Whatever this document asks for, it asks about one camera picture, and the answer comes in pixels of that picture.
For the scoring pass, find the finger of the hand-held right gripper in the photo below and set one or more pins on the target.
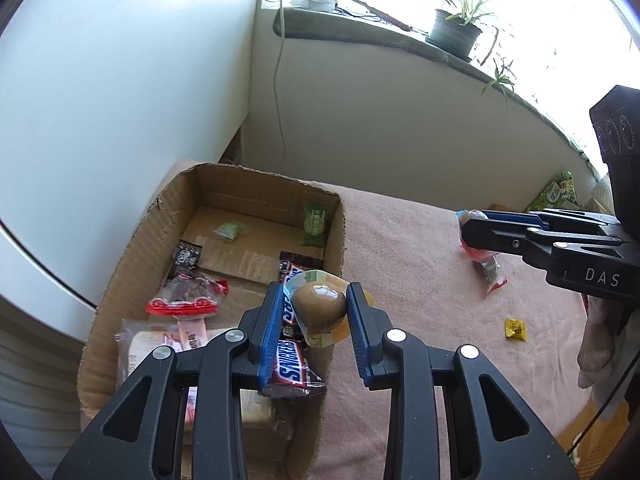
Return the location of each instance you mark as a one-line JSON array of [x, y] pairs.
[[500, 239], [530, 217]]

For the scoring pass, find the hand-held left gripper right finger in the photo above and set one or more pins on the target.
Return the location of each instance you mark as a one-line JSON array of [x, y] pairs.
[[357, 332]]

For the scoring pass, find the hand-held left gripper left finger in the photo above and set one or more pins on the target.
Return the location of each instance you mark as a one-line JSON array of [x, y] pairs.
[[272, 332]]

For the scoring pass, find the red-wrapped snack packet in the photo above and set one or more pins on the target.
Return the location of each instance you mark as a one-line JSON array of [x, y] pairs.
[[487, 265]]

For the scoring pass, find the brown chocolate bar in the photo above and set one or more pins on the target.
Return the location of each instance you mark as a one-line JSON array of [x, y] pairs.
[[292, 365], [290, 272]]

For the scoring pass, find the brown jelly cup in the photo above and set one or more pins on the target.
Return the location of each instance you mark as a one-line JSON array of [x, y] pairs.
[[320, 302]]

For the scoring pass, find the small pink candy packet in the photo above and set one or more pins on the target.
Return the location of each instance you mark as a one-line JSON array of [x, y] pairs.
[[192, 335]]

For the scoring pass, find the clear-wrapped green candy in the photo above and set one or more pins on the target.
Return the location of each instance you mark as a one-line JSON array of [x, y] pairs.
[[230, 230]]

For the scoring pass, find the small black candy packet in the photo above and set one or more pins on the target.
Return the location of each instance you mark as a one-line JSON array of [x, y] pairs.
[[187, 257]]

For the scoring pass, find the dark green candy packet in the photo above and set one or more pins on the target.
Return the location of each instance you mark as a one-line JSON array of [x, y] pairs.
[[316, 224]]

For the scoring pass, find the cardboard box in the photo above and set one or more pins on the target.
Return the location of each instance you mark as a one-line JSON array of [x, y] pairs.
[[165, 220]]

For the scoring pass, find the white cloth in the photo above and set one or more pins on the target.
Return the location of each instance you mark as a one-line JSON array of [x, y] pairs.
[[600, 197]]

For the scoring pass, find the green printed carton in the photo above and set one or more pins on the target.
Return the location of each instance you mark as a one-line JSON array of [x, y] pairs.
[[552, 195]]

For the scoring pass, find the small yellow candy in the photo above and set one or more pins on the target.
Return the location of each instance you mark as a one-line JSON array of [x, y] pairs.
[[515, 330]]

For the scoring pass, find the red and clear snack packet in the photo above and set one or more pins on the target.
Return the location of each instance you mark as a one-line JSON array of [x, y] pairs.
[[187, 295]]

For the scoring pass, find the clear-wrapped sandwich bread packet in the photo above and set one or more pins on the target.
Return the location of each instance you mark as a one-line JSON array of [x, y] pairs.
[[145, 345]]

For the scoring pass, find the potted plant in grey pot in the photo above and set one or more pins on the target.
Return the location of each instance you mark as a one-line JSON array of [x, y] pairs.
[[455, 32]]

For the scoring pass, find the white ribbed cabinet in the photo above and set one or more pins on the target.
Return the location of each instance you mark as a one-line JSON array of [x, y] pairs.
[[35, 340]]

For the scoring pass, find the grey stone window sill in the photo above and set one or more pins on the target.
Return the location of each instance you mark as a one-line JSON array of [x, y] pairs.
[[360, 30]]

